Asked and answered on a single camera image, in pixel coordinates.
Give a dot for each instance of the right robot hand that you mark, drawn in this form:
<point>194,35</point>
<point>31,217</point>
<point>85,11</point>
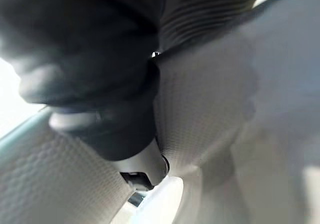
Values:
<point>82,59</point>

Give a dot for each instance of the grey textured slipper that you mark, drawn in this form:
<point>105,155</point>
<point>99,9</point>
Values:
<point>205,104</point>

